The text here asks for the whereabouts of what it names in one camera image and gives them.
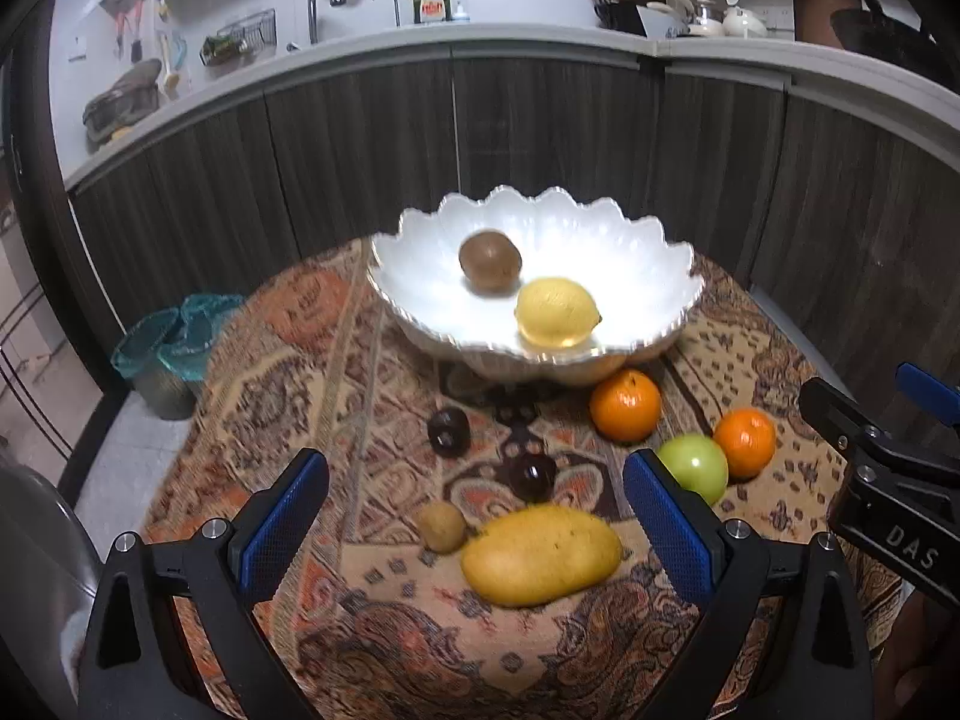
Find green apple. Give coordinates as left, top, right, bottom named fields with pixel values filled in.
left=657, top=433, right=730, bottom=507

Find patterned orange tablecloth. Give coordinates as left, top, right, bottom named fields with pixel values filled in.
left=142, top=236, right=908, bottom=720

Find hanging red utensils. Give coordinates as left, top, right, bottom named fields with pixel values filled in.
left=112, top=4, right=147, bottom=65

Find yellow lemon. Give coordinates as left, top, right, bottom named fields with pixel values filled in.
left=514, top=277, right=603, bottom=346

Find brown kiwi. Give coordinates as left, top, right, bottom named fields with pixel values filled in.
left=459, top=229, right=524, bottom=293

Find person's right forearm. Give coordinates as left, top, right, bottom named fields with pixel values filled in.
left=874, top=592, right=960, bottom=720

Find yellow mango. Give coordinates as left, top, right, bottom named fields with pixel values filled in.
left=460, top=504, right=625, bottom=608

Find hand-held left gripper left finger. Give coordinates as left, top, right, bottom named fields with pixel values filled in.
left=79, top=448, right=331, bottom=720

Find dark purple plum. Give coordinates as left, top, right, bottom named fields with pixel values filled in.
left=506, top=452, right=558, bottom=503
left=427, top=409, right=472, bottom=457

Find trash bin with teal bag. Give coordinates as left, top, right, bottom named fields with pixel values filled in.
left=111, top=292, right=245, bottom=421

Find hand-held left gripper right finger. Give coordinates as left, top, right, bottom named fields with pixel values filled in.
left=622, top=448, right=875, bottom=720

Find wire wall basket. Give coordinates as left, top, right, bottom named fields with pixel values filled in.
left=200, top=9, right=277, bottom=67

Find black pan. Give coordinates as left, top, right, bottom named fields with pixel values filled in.
left=831, top=7, right=942, bottom=83

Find brown cutting board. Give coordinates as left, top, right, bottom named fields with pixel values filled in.
left=790, top=0, right=863, bottom=44

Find dark wood kitchen cabinets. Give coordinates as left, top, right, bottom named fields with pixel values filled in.
left=71, top=52, right=960, bottom=458

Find black knife rack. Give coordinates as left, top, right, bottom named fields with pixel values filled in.
left=587, top=0, right=647, bottom=37

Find small brown round fruit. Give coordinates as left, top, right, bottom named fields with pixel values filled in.
left=417, top=502, right=467, bottom=556

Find chrome kitchen faucet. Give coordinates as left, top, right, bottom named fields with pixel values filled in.
left=307, top=0, right=347, bottom=46

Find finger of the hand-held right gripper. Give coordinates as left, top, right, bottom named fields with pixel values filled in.
left=799, top=377, right=960, bottom=500
left=896, top=362, right=960, bottom=421

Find grey pot with lid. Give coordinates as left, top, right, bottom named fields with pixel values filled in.
left=82, top=58, right=164, bottom=145

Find white scalloped bowl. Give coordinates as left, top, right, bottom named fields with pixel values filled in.
left=366, top=185, right=706, bottom=389

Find orange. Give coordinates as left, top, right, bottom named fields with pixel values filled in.
left=712, top=407, right=777, bottom=479
left=589, top=369, right=662, bottom=443

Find yellow dish brush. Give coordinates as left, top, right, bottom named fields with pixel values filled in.
left=156, top=0, right=185, bottom=95

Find white kettle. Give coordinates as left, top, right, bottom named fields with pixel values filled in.
left=666, top=0, right=725, bottom=38

